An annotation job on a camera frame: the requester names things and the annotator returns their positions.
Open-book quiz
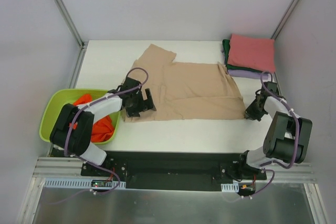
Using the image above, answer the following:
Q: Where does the beige t shirt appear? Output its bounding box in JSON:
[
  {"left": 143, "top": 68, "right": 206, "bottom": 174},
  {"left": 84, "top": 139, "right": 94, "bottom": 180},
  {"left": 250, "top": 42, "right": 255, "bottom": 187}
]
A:
[{"left": 122, "top": 44, "right": 245, "bottom": 123}]

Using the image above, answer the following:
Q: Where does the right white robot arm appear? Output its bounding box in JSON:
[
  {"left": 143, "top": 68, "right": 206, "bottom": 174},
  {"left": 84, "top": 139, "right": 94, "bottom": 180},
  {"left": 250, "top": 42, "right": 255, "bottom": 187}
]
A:
[{"left": 236, "top": 81, "right": 312, "bottom": 179}]

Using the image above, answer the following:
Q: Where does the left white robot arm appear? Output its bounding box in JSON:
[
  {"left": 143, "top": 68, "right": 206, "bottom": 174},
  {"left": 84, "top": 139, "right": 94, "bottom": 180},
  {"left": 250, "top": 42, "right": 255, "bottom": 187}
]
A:
[{"left": 49, "top": 77, "right": 156, "bottom": 176}]

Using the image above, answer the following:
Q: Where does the folded lavender t shirt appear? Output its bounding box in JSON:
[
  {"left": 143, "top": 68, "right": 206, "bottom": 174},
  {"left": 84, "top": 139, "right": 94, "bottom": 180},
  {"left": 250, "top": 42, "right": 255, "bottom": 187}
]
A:
[{"left": 227, "top": 69, "right": 273, "bottom": 81}]

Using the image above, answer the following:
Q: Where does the orange t shirt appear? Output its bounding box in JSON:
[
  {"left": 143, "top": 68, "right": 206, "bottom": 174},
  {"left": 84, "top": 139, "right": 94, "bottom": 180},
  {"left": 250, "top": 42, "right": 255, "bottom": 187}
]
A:
[{"left": 73, "top": 93, "right": 115, "bottom": 143}]

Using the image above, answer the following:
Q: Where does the folded red t shirt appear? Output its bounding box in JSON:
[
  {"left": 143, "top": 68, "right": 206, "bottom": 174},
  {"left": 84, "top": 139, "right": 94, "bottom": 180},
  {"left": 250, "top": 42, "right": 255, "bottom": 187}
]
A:
[{"left": 227, "top": 34, "right": 276, "bottom": 73}]

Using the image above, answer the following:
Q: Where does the folded dark green t shirt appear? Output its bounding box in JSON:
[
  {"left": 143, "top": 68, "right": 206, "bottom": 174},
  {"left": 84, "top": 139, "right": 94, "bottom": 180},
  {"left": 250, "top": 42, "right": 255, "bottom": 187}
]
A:
[{"left": 223, "top": 36, "right": 268, "bottom": 73}]

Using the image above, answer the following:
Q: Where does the green plastic basin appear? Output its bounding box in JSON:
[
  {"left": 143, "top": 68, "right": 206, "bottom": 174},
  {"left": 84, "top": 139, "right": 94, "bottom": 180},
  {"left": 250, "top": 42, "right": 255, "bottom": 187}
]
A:
[{"left": 39, "top": 89, "right": 107, "bottom": 142}]

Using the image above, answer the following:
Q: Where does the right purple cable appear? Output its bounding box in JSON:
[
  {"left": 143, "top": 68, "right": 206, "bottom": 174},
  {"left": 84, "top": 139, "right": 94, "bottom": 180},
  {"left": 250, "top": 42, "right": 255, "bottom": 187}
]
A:
[{"left": 230, "top": 71, "right": 302, "bottom": 201}]

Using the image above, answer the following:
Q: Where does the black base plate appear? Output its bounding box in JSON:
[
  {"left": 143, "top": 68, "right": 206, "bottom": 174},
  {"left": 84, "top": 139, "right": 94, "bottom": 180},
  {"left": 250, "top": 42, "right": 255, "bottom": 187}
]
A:
[{"left": 49, "top": 147, "right": 268, "bottom": 190}]

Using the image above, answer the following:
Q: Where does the right white cable duct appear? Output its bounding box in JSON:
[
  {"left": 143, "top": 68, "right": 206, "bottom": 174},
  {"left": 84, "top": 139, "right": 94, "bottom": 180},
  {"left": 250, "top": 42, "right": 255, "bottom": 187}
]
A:
[{"left": 220, "top": 183, "right": 239, "bottom": 193}]

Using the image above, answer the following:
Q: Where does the white cable duct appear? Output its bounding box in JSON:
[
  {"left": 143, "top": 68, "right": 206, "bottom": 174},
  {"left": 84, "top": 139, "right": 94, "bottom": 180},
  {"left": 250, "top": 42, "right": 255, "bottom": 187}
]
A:
[
  {"left": 220, "top": 183, "right": 239, "bottom": 193},
  {"left": 44, "top": 178, "right": 126, "bottom": 190}
]

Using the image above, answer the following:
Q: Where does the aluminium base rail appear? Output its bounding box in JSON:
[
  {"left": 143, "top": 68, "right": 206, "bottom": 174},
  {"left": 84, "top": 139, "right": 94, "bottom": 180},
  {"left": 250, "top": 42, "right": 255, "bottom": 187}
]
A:
[{"left": 33, "top": 157, "right": 318, "bottom": 184}]

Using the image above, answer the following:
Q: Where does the left white cable duct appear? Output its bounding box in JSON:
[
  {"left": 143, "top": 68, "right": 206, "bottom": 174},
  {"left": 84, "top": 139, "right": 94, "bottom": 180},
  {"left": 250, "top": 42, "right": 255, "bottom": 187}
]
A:
[{"left": 44, "top": 178, "right": 126, "bottom": 190}]

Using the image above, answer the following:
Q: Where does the right aluminium frame post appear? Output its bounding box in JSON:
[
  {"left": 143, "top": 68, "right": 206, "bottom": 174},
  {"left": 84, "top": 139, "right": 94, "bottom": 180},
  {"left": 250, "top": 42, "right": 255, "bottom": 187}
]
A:
[{"left": 270, "top": 0, "right": 301, "bottom": 40}]

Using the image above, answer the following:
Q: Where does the aluminium frame post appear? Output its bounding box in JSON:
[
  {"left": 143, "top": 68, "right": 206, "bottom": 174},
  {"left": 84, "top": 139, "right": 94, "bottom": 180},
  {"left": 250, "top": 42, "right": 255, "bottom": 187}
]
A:
[
  {"left": 54, "top": 0, "right": 85, "bottom": 49},
  {"left": 270, "top": 0, "right": 301, "bottom": 40}
]

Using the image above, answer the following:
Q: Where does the left aluminium frame post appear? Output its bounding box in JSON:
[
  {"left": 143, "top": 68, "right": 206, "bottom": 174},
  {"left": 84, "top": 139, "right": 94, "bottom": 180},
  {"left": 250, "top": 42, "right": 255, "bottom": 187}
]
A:
[{"left": 54, "top": 0, "right": 85, "bottom": 49}]

